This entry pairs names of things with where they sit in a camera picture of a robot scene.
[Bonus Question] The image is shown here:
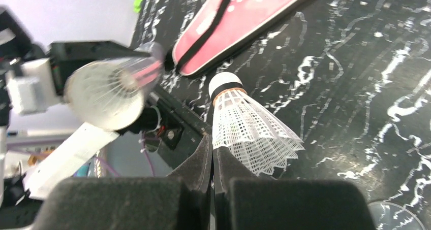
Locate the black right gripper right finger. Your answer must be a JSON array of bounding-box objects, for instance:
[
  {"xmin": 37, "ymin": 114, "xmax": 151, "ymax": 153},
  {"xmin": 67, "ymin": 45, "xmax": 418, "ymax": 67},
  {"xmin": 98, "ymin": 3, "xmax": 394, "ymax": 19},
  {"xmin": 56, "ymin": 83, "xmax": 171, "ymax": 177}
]
[{"xmin": 213, "ymin": 148, "xmax": 375, "ymax": 229}]

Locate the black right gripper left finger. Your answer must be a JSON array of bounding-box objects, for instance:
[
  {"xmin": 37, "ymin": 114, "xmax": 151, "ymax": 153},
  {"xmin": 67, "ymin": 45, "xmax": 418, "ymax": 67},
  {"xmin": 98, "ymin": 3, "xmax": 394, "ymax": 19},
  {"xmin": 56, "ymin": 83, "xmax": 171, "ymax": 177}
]
[{"xmin": 33, "ymin": 136, "xmax": 212, "ymax": 229}]

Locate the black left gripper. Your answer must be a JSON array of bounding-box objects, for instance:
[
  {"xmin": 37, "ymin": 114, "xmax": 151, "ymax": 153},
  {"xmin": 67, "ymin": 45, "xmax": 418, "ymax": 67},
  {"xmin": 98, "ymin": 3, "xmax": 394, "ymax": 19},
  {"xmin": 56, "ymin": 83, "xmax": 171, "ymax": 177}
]
[{"xmin": 1, "ymin": 6, "xmax": 151, "ymax": 128}]

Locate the white shuttlecock tube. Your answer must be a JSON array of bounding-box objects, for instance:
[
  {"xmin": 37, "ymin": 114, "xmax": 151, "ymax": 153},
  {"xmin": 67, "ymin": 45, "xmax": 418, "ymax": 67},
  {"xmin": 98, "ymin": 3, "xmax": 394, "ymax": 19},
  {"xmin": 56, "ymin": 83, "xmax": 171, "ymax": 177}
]
[{"xmin": 64, "ymin": 42, "xmax": 165, "ymax": 130}]

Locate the white plastic shuttlecock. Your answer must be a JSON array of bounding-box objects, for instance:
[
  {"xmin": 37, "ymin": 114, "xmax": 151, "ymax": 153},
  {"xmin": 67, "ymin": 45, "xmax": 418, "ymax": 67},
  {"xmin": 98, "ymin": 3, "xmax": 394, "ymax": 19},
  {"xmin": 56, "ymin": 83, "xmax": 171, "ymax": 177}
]
[{"xmin": 208, "ymin": 72, "xmax": 304, "ymax": 176}]

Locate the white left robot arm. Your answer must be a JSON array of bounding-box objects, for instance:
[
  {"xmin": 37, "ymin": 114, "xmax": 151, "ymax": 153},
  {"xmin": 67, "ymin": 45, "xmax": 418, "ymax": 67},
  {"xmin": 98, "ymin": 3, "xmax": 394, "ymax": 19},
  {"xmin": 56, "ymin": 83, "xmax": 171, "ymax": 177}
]
[{"xmin": 1, "ymin": 6, "xmax": 164, "ymax": 200}]

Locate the clear plastic tube lid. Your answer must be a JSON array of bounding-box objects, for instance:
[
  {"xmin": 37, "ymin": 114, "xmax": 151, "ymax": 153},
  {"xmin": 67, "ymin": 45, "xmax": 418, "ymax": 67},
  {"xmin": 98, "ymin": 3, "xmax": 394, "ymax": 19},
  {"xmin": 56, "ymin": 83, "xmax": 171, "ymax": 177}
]
[{"xmin": 368, "ymin": 201, "xmax": 427, "ymax": 230}]

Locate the pink racket cover bag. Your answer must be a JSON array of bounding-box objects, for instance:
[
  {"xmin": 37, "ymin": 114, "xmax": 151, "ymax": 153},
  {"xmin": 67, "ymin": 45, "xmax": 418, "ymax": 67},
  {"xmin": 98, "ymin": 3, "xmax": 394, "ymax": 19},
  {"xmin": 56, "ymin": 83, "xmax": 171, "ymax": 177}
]
[{"xmin": 171, "ymin": 0, "xmax": 306, "ymax": 76}]

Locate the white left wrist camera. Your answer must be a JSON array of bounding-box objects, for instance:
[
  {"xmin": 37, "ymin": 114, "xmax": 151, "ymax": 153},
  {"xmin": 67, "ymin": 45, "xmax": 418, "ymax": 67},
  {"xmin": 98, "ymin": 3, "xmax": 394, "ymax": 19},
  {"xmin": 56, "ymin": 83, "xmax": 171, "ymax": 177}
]
[{"xmin": 7, "ymin": 58, "xmax": 62, "ymax": 115}]

